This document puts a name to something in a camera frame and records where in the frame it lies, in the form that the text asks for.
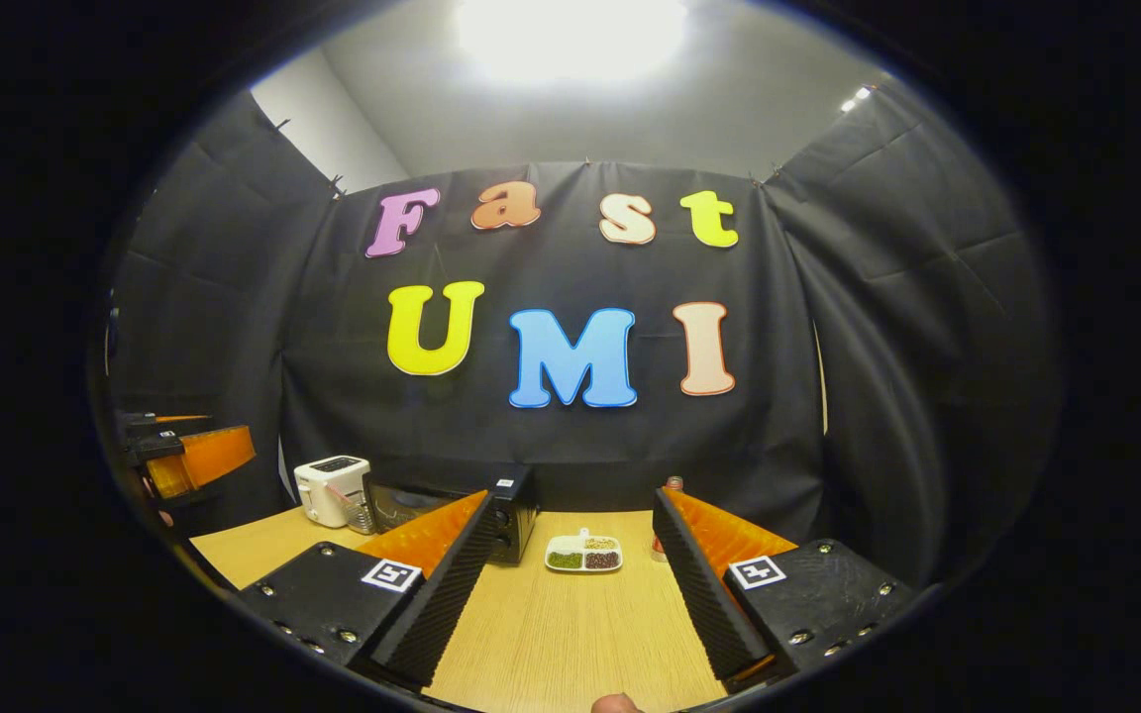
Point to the clear plastic water bottle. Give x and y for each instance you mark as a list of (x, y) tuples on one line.
[(674, 483)]

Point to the pile of green mung beans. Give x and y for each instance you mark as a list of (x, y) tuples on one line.
[(565, 560)]

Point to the pile of red beans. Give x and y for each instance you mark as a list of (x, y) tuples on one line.
[(602, 560)]

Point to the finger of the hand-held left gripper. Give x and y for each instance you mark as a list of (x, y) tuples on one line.
[(150, 424), (214, 456)]

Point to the white divided dish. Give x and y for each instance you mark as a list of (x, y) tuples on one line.
[(582, 547)]

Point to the white toaster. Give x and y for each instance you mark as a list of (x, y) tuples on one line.
[(323, 490)]

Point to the black backdrop cloth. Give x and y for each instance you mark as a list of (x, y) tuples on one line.
[(878, 396)]

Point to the clear ribbed glass cup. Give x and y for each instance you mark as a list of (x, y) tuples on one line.
[(358, 515)]

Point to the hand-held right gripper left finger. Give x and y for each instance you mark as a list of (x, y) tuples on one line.
[(437, 604)]

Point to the pile of yellow soybeans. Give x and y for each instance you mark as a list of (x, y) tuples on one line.
[(601, 543)]

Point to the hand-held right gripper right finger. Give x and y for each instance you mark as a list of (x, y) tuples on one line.
[(704, 594)]

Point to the large ceiling light panel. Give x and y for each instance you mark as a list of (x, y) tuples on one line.
[(570, 35)]

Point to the black electric oven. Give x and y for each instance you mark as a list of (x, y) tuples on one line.
[(516, 515)]

